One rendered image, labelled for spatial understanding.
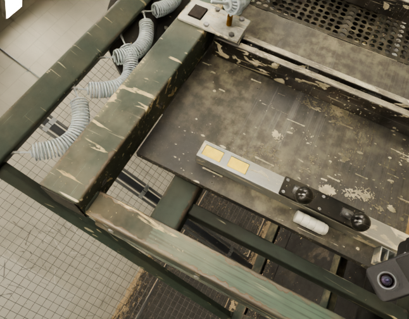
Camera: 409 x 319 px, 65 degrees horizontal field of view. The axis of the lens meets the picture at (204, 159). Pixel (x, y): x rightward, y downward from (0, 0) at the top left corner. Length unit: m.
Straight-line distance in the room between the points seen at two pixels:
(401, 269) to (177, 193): 0.53
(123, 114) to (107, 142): 0.08
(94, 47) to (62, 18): 4.72
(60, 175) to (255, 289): 0.48
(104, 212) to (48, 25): 5.39
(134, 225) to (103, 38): 0.91
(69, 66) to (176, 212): 0.77
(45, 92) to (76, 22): 4.87
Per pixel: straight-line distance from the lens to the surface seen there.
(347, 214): 0.79
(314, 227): 0.81
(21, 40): 5.84
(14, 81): 5.57
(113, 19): 1.50
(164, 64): 0.89
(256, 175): 0.79
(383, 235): 0.86
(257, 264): 1.94
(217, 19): 1.01
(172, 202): 0.83
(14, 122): 1.26
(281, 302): 0.72
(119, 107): 0.81
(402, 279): 0.49
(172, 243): 0.71
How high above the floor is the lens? 1.95
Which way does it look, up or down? 19 degrees down
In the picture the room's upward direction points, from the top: 51 degrees counter-clockwise
